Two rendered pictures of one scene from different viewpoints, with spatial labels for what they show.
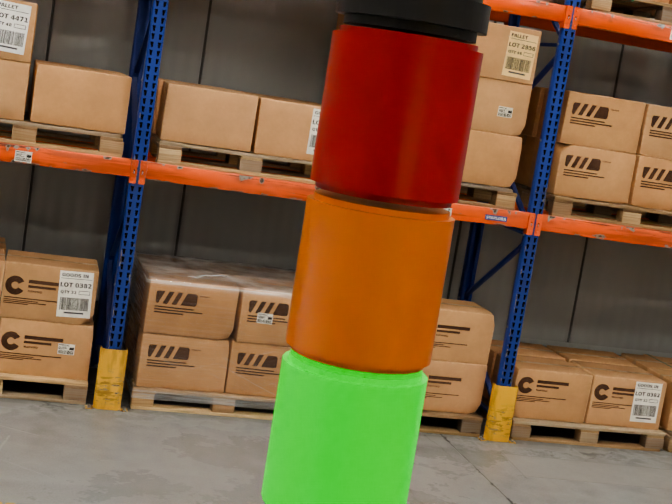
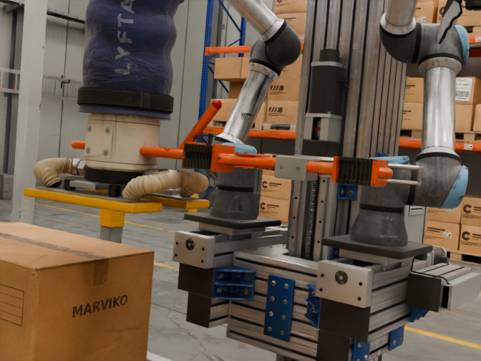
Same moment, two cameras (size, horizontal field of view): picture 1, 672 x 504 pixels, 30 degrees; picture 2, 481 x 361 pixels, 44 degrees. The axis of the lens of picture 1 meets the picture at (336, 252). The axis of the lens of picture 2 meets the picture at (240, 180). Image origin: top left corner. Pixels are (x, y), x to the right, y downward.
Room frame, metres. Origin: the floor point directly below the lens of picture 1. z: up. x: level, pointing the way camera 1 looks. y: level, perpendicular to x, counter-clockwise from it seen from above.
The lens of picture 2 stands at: (0.52, -2.43, 1.25)
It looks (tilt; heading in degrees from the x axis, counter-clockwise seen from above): 3 degrees down; 53
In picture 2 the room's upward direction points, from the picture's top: 5 degrees clockwise
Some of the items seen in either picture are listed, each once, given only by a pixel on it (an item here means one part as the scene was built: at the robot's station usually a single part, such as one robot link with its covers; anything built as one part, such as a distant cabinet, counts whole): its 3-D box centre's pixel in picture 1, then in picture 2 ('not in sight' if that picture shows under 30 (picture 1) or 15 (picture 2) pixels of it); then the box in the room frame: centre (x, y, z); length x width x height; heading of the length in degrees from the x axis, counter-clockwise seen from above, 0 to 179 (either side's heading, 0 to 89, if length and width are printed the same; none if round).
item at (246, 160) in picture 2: not in sight; (217, 156); (1.35, -1.26, 1.23); 0.93 x 0.30 x 0.04; 112
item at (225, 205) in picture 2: not in sight; (234, 200); (1.66, -0.93, 1.09); 0.15 x 0.15 x 0.10
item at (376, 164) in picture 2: not in sight; (360, 171); (1.39, -1.68, 1.23); 0.08 x 0.07 x 0.05; 112
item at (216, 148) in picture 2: not in sight; (208, 157); (1.26, -1.35, 1.23); 0.10 x 0.08 x 0.06; 22
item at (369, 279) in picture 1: (369, 279); not in sight; (0.42, -0.01, 2.24); 0.05 x 0.05 x 0.05
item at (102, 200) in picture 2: not in sight; (91, 193); (1.08, -1.15, 1.13); 0.34 x 0.10 x 0.05; 112
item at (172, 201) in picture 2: not in sight; (144, 191); (1.25, -1.08, 1.13); 0.34 x 0.10 x 0.05; 112
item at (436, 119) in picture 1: (396, 116); not in sight; (0.42, -0.01, 2.30); 0.05 x 0.05 x 0.05
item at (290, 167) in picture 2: not in sight; (296, 167); (1.34, -1.55, 1.23); 0.07 x 0.07 x 0.04; 22
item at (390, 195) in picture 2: not in sight; (386, 180); (1.79, -1.41, 1.20); 0.13 x 0.12 x 0.14; 135
